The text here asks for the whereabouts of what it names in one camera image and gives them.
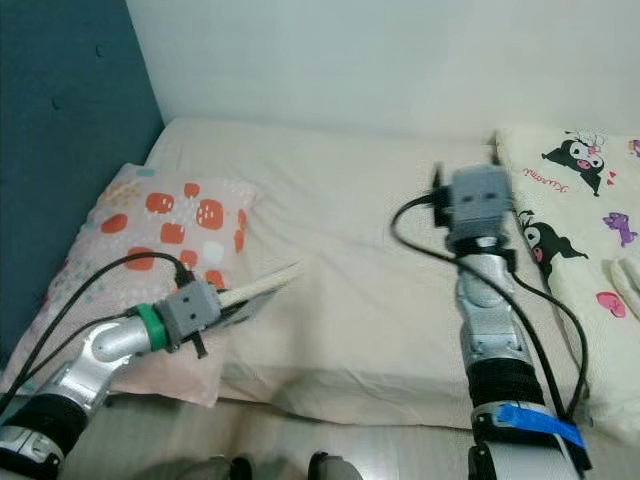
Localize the pink pillow with orange squares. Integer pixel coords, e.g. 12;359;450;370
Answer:
5;163;256;406

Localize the mattress with white sheet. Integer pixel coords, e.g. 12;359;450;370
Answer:
145;118;601;431

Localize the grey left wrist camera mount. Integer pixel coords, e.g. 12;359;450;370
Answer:
165;282;223;346

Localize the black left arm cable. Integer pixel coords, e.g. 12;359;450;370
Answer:
0;250;196;411

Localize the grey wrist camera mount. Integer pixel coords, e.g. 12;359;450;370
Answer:
450;165;513;241
165;282;223;346

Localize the robot right leg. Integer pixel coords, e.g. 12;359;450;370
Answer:
308;452;361;480

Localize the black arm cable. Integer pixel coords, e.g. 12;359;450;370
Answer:
390;170;591;421
0;250;196;411

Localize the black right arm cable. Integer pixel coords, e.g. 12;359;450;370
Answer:
390;170;591;421

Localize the cream cartoon print quilt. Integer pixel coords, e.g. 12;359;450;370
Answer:
495;128;640;441

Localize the robot leg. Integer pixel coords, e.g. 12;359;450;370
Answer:
308;452;361;480
180;455;254;480

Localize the robot left leg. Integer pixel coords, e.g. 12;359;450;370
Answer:
180;455;254;480

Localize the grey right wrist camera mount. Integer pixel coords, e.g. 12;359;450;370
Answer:
450;165;513;241

